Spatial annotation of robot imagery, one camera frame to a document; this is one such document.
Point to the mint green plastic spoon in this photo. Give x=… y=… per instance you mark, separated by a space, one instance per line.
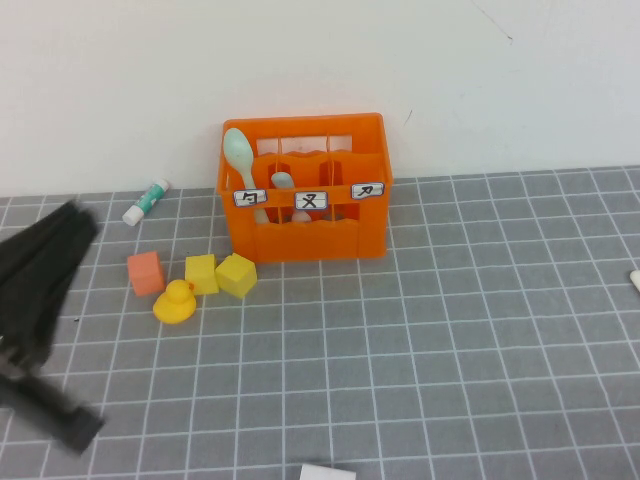
x=237 y=147

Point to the orange plastic cutlery holder crate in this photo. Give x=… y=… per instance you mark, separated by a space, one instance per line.
x=310 y=245

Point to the yellow foam cube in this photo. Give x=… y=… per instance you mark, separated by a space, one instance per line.
x=201 y=275
x=236 y=277

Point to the grey plastic fork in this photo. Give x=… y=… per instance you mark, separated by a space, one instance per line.
x=281 y=180

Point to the small white object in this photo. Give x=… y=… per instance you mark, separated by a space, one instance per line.
x=636 y=281

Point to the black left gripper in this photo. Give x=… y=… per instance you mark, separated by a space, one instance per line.
x=30 y=320

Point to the white and green glue stick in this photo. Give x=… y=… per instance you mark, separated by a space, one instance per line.
x=145 y=202

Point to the white label with fork character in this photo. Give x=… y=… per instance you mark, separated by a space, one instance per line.
x=310 y=201

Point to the white paper sheet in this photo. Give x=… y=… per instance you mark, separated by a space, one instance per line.
x=325 y=473

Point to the yellow rubber duck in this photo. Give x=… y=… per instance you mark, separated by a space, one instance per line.
x=172 y=307

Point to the white label with knife character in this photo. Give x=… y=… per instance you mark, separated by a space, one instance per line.
x=366 y=190

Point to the white label with spoon character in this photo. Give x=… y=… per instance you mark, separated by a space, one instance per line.
x=250 y=198

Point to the orange foam cube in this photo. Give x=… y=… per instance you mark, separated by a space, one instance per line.
x=146 y=274

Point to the grey checkered table mat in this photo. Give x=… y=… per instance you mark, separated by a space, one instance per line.
x=400 y=350

